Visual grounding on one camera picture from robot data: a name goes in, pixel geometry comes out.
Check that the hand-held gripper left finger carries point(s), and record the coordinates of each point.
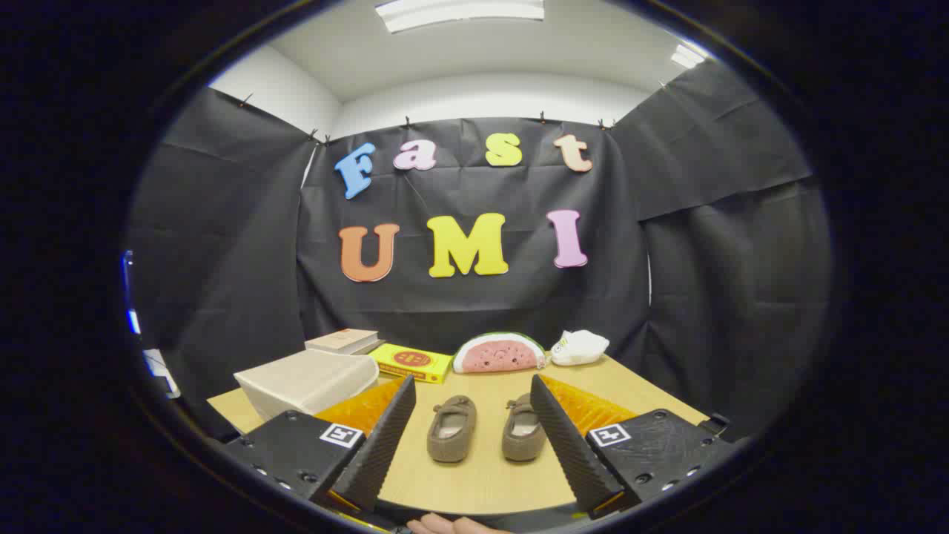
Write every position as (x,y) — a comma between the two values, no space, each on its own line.
(382,445)

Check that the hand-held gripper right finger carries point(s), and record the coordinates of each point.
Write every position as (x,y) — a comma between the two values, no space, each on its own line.
(567,445)

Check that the brown slipper shoe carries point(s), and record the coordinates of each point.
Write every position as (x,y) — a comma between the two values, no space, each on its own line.
(523,434)
(451,430)

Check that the beige fabric storage box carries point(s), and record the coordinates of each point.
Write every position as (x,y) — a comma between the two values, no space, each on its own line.
(308,382)

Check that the yellow book with red circle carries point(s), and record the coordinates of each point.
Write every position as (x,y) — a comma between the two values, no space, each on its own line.
(411,362)

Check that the grey cover book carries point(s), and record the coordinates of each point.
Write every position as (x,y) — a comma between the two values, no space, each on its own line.
(367,348)

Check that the white plush toy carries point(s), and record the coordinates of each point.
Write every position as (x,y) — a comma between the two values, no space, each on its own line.
(582,347)

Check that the beige cover book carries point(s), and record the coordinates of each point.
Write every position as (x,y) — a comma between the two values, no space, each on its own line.
(342,339)

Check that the watermelon slice plush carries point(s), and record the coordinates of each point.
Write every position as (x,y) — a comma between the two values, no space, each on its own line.
(497,356)

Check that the black table clamp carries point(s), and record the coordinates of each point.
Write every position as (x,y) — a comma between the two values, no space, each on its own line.
(716,426)

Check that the small ceiling light panel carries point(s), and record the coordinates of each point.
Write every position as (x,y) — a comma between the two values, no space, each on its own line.
(687,56)

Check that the long ceiling light panel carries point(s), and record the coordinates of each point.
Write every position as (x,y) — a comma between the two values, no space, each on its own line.
(460,11)

